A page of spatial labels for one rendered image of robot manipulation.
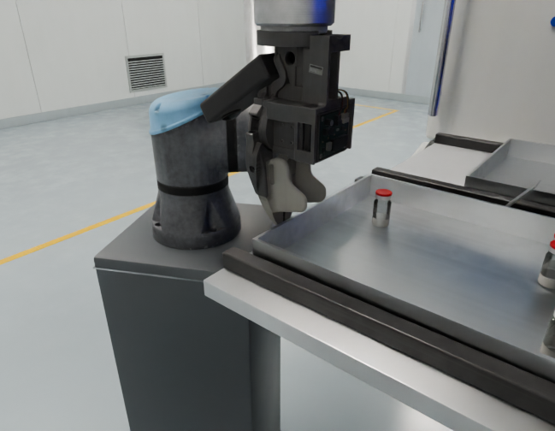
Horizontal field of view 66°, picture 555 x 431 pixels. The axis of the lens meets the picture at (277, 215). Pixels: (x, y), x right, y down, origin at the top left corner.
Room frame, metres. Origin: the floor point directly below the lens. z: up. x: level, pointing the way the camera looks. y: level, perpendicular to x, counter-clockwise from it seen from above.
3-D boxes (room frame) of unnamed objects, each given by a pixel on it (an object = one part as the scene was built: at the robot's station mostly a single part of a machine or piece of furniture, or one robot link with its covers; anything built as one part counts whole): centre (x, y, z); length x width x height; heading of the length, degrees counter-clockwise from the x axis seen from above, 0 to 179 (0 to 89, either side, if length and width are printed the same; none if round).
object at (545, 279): (0.36, -0.28, 0.90); 0.02 x 0.02 x 0.05
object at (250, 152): (0.44, 0.01, 1.00); 0.05 x 0.02 x 0.09; 141
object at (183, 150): (0.67, 0.13, 0.96); 0.13 x 0.12 x 0.14; 95
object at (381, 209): (0.50, -0.13, 0.90); 0.02 x 0.02 x 0.04
